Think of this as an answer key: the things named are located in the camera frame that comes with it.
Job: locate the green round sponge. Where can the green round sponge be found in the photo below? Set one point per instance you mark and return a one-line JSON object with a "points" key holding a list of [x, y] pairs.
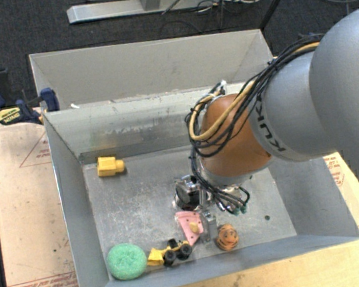
{"points": [[126, 261]]}

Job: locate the brown cardboard board red print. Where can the brown cardboard board red print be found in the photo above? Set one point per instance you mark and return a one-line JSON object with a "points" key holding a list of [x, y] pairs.
{"points": [[28, 214]]}

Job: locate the yellow toy loader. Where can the yellow toy loader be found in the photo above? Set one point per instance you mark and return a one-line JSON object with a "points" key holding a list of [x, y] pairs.
{"points": [[165, 254]]}

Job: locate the yellow toy block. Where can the yellow toy block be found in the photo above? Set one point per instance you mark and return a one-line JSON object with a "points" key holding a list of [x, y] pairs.
{"points": [[108, 165]]}

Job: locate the grey metal bin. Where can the grey metal bin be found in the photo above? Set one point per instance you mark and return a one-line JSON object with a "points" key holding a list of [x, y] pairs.
{"points": [[140, 196]]}

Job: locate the orange toy tiger head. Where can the orange toy tiger head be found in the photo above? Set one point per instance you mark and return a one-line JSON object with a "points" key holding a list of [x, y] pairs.
{"points": [[227, 237]]}

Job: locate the pink toy pizza slice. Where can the pink toy pizza slice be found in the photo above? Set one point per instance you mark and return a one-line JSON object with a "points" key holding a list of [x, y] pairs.
{"points": [[188, 222]]}

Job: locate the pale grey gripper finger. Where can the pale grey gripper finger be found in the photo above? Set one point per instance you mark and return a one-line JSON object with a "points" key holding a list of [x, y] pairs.
{"points": [[212, 227], [206, 233]]}

